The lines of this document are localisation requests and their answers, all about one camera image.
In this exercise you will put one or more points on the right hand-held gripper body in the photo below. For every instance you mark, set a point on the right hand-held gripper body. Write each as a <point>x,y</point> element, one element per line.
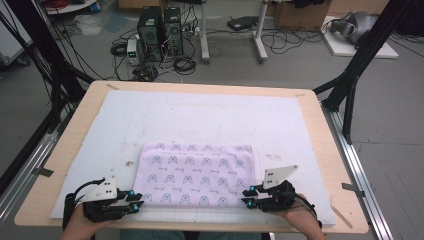
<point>276,176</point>

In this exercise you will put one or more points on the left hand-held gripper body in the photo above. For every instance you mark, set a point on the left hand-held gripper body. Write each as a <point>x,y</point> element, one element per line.
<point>103,191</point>

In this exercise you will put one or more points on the lilac printed towel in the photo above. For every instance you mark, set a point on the lilac printed towel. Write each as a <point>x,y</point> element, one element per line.
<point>193,176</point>

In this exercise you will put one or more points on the person's left hand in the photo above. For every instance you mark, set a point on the person's left hand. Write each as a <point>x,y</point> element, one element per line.
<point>78,230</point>

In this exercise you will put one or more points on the person's right hand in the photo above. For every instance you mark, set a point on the person's right hand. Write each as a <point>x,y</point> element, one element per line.
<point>301,223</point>

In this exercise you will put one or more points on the black tape piece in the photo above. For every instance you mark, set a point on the black tape piece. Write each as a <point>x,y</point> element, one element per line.
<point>353,188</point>
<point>44,172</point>

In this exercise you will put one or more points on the thin wooden stick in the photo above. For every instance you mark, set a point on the thin wooden stick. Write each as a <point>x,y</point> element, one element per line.
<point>341,216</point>

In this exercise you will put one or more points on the beige tape piece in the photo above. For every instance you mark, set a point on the beige tape piece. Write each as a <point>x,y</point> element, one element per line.
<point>112,86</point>
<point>300,95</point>

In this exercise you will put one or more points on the white grid foam mat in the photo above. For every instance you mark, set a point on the white grid foam mat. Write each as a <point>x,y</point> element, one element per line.
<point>200,113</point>

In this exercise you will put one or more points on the white bench power supply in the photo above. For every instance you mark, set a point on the white bench power supply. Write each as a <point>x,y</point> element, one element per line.
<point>133,51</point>

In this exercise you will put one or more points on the black flat device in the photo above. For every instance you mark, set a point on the black flat device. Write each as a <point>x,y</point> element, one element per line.
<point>242,23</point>

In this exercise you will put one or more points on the brown cardboard box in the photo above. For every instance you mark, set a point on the brown cardboard box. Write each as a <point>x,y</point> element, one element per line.
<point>300,18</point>

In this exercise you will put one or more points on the white floor board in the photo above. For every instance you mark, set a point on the white floor board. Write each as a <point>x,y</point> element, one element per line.
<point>376,51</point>

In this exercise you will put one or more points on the black computer tower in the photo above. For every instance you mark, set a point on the black computer tower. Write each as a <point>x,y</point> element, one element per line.
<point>173,31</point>
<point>150,33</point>

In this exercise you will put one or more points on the clear plastic bag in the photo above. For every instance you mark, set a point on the clear plastic bag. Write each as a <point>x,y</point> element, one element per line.
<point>87,26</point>

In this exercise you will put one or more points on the blue floor sheet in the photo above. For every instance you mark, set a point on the blue floor sheet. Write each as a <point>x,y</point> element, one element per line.
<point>117,22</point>

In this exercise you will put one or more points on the grey black bag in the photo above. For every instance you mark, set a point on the grey black bag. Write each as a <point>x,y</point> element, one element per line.
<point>356,25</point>

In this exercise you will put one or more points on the white cabinet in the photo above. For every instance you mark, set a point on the white cabinet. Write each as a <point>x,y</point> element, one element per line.
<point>11,43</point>

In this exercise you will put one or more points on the round white table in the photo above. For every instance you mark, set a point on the round white table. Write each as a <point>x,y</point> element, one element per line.
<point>76,7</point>

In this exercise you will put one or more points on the aluminium frame rail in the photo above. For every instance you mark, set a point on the aluminium frame rail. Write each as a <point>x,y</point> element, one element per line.
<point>346,150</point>
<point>31,163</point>

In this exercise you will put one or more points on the black metal frame strut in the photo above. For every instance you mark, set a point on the black metal frame strut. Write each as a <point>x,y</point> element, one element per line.
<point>366,50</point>
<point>43,43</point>

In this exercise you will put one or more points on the white metal desk frame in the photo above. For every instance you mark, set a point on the white metal desk frame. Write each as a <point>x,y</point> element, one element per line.
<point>204,33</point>

